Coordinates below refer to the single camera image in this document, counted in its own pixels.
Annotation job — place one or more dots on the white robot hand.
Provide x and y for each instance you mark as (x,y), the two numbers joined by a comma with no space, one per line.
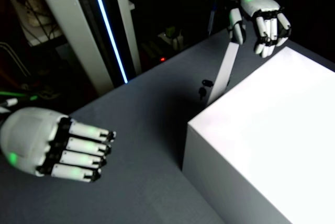
(252,2)
(26,135)

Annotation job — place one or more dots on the white cabinet door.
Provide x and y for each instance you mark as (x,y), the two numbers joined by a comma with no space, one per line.
(226,64)

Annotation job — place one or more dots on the white cabinet box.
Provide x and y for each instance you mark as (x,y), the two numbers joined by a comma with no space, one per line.
(261,135)

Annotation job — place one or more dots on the small green white device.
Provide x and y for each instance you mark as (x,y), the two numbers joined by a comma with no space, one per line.
(174,34)

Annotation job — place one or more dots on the blue white light strip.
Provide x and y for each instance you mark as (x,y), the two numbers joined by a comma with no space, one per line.
(108,27)

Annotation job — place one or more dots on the wide white frame post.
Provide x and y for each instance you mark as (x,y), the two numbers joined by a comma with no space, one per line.
(70,25)

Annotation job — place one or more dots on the narrow white frame post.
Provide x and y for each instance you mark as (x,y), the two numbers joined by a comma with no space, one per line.
(128,25)

